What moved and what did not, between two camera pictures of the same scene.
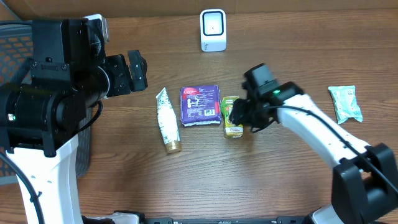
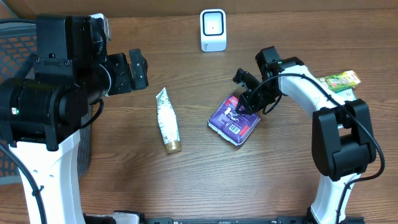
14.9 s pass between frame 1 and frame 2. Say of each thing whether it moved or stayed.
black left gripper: stayed
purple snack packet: moved
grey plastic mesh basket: stayed
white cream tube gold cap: stayed
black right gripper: moved
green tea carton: moved
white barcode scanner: stayed
